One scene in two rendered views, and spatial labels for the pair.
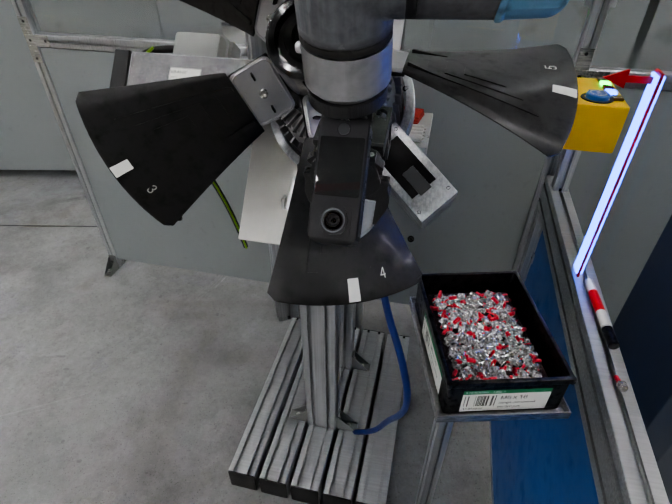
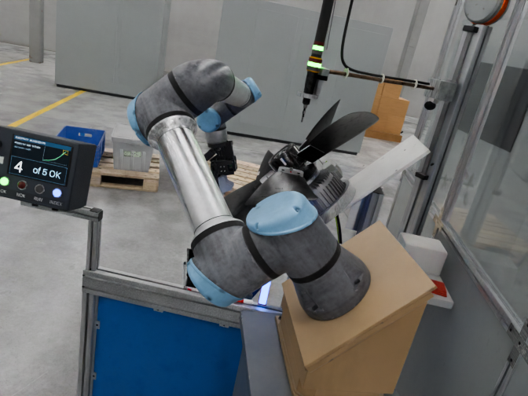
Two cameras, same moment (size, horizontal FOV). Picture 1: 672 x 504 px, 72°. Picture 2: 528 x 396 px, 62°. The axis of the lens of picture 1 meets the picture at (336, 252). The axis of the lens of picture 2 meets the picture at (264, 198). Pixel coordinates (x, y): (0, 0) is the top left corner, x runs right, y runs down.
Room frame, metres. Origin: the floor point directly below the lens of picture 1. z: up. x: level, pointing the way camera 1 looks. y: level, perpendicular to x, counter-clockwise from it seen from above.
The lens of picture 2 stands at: (0.33, -1.52, 1.62)
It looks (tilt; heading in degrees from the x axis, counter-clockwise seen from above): 20 degrees down; 80
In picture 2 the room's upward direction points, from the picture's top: 11 degrees clockwise
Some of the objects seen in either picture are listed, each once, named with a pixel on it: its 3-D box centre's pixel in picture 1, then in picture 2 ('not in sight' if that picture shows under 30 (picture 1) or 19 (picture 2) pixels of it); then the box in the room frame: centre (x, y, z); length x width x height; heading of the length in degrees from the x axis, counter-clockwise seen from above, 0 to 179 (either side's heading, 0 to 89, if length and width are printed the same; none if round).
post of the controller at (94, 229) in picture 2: not in sight; (93, 240); (0.08, -0.30, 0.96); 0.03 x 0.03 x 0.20; 77
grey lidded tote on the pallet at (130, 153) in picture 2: not in sight; (133, 147); (-0.26, 2.91, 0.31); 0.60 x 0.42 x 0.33; 96
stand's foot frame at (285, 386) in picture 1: (330, 402); not in sight; (0.90, 0.02, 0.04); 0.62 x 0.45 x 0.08; 167
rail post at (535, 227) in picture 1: (508, 325); not in sight; (0.92, -0.49, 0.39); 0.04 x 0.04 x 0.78; 77
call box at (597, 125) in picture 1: (583, 116); not in sight; (0.88, -0.49, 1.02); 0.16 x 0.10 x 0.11; 167
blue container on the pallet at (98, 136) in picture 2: not in sight; (80, 145); (-0.76, 2.86, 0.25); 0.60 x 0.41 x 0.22; 96
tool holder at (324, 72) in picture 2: not in sight; (313, 82); (0.69, -0.06, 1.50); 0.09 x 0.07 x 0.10; 22
